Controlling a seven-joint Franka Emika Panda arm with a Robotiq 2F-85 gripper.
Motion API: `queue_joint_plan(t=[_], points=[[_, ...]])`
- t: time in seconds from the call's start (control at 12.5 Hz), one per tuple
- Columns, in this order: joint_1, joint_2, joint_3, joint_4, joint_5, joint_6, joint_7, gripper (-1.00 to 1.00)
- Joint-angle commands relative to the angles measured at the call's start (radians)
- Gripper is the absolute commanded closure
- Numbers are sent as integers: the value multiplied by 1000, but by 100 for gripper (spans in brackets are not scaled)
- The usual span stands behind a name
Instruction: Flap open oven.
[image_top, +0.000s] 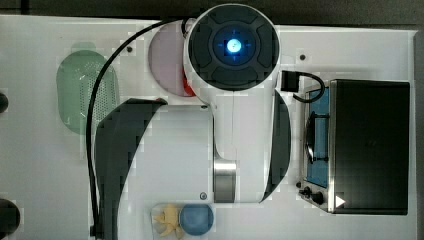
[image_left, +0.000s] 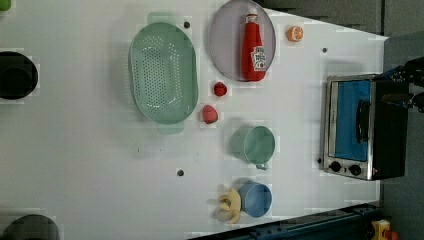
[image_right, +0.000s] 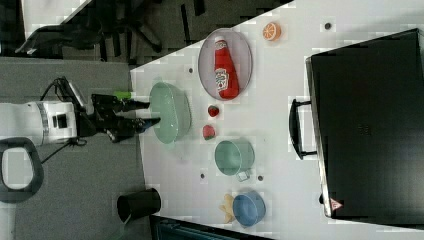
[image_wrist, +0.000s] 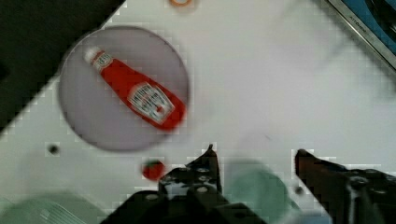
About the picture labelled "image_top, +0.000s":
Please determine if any black toaster oven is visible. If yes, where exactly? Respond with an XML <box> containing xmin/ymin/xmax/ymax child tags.
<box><xmin>297</xmin><ymin>79</ymin><xmax>410</xmax><ymax>215</ymax></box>

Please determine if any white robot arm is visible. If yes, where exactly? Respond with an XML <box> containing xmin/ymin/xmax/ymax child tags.
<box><xmin>94</xmin><ymin>4</ymin><xmax>291</xmax><ymax>240</ymax></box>

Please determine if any black oven knob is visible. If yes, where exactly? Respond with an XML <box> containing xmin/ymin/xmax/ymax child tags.
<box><xmin>299</xmin><ymin>187</ymin><xmax>324</xmax><ymax>205</ymax></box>

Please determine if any red ketchup bottle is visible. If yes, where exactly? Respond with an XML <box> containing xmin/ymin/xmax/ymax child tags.
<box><xmin>183</xmin><ymin>77</ymin><xmax>195</xmax><ymax>96</ymax></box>

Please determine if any grey round plate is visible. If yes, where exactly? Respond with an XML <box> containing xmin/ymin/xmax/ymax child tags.
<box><xmin>148</xmin><ymin>20</ymin><xmax>193</xmax><ymax>97</ymax></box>

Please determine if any blue bowl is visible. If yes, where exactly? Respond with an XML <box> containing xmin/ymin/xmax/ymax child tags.
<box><xmin>179</xmin><ymin>204</ymin><xmax>214</xmax><ymax>236</ymax></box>

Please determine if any yellow banana toy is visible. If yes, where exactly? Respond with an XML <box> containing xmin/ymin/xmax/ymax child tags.
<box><xmin>153</xmin><ymin>204</ymin><xmax>184</xmax><ymax>240</ymax></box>

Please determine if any green perforated colander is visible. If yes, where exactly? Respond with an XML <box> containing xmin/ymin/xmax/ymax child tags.
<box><xmin>56</xmin><ymin>42</ymin><xmax>120</xmax><ymax>135</ymax></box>

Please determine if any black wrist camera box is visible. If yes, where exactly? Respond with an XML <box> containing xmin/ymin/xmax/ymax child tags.
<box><xmin>281</xmin><ymin>71</ymin><xmax>299</xmax><ymax>92</ymax></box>

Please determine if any black camera cable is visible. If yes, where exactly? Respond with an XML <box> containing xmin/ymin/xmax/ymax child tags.
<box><xmin>292</xmin><ymin>72</ymin><xmax>326</xmax><ymax>104</ymax></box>

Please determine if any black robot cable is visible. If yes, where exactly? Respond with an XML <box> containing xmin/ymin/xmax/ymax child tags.
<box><xmin>85</xmin><ymin>17</ymin><xmax>188</xmax><ymax>238</ymax></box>

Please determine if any black cylinder post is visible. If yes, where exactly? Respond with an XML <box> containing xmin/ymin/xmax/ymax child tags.
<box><xmin>0</xmin><ymin>199</ymin><xmax>20</xmax><ymax>239</ymax></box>

